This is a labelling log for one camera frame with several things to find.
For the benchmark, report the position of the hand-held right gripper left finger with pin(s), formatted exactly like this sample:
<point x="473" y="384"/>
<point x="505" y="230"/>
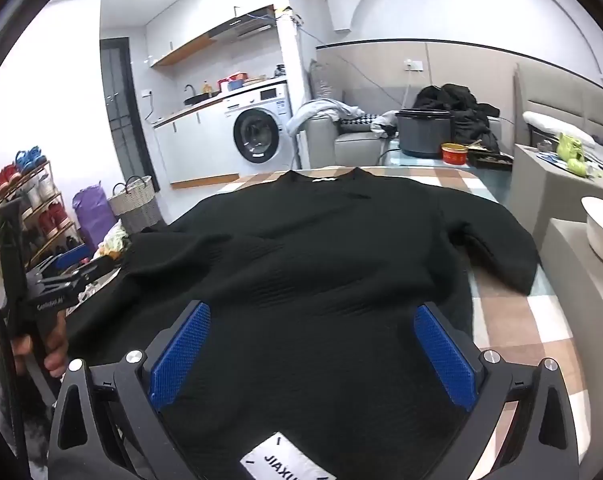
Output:
<point x="181" y="350"/>

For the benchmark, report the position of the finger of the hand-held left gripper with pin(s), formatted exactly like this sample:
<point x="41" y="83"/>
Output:
<point x="101" y="271"/>
<point x="71" y="255"/>

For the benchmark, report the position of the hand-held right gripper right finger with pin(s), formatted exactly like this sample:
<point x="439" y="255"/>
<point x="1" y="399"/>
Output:
<point x="446" y="360"/>

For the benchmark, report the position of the black knit sweater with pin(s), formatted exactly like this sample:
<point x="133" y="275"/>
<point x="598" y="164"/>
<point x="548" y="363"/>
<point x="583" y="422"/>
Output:
<point x="306" y="270"/>

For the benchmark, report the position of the person's left forearm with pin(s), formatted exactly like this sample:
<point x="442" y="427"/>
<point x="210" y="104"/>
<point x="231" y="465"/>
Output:
<point x="31" y="400"/>

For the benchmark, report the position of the person's left hand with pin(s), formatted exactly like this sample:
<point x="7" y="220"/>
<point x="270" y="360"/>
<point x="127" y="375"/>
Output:
<point x="57" y="347"/>

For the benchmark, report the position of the crumpled paper wrappers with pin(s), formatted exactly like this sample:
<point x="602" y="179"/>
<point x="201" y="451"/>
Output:
<point x="113" y="245"/>

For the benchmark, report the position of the purple bag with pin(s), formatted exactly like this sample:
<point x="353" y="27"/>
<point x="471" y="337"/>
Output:
<point x="93" y="215"/>

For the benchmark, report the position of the shoe rack with shoes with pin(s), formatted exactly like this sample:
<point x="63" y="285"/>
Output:
<point x="41" y="200"/>

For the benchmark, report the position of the woven laundry basket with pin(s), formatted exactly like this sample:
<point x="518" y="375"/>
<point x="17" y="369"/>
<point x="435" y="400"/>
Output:
<point x="136" y="210"/>

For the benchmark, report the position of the plaid tablecloth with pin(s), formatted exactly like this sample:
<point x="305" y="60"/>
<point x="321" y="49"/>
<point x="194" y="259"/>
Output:
<point x="511" y="320"/>

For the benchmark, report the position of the grey upholstered stool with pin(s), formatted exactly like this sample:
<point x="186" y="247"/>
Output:
<point x="581" y="300"/>

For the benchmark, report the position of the white lower cabinets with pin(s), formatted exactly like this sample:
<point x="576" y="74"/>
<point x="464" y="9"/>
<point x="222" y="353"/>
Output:
<point x="196" y="150"/>

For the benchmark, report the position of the white cabinets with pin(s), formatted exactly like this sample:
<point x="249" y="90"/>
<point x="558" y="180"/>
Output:
<point x="191" y="15"/>
<point x="196" y="150"/>

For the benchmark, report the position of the dark glass door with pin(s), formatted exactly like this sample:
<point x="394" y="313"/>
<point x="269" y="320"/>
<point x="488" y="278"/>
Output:
<point x="124" y="110"/>

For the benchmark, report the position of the black faucet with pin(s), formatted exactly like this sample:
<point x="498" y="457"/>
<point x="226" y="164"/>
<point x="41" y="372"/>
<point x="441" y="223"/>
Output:
<point x="195" y="96"/>

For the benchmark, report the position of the small side table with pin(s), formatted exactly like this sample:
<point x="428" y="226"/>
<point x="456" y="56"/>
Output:
<point x="421" y="162"/>

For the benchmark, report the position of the black food tray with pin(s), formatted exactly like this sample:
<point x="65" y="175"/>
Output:
<point x="489" y="161"/>

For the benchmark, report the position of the white washing machine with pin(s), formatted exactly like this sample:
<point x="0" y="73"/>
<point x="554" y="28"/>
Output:
<point x="261" y="135"/>

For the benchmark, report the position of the red container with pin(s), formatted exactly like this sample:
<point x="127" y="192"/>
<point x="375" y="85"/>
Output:
<point x="225" y="86"/>

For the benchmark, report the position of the black rice cooker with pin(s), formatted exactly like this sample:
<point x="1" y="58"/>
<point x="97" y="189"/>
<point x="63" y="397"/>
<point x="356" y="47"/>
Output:
<point x="424" y="135"/>

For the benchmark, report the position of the grey sofa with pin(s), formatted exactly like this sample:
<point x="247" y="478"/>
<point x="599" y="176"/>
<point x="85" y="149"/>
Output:
<point x="356" y="147"/>

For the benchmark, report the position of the white grey crumpled cloth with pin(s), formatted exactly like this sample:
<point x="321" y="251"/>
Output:
<point x="384" y="122"/>

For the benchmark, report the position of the large green teapot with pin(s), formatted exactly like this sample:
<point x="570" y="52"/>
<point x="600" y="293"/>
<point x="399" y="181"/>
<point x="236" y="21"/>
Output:
<point x="569" y="146"/>

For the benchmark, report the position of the houndstooth cushion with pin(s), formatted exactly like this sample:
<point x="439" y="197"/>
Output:
<point x="356" y="121"/>

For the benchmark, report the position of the black jacket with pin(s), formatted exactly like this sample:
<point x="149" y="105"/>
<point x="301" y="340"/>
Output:
<point x="461" y="102"/>

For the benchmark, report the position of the white pillow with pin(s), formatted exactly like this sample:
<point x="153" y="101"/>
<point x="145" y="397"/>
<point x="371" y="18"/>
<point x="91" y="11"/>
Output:
<point x="551" y="122"/>

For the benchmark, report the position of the white upper cabinets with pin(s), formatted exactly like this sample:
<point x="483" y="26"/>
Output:
<point x="191" y="15"/>

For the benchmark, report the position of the light grey garment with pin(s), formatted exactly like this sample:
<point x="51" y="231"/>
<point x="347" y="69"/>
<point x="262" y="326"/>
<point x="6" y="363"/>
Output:
<point x="321" y="107"/>

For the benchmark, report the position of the grey upholstered bed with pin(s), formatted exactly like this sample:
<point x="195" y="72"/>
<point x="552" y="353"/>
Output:
<point x="556" y="95"/>

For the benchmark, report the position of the steel range hood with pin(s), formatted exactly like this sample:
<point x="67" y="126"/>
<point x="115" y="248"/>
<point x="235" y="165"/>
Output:
<point x="246" y="22"/>

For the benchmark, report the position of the white wall socket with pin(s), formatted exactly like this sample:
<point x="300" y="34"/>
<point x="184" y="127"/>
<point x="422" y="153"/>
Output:
<point x="414" y="65"/>

